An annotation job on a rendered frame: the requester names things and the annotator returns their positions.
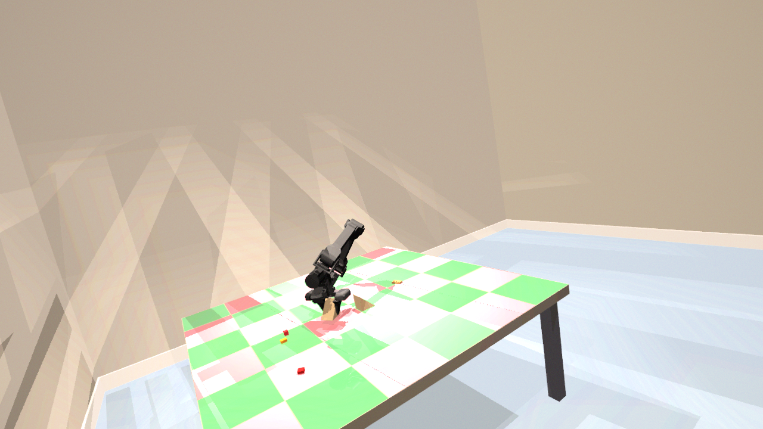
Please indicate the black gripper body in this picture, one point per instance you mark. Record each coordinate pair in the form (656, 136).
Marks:
(341, 295)

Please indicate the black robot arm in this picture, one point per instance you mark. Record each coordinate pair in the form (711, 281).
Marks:
(334, 256)

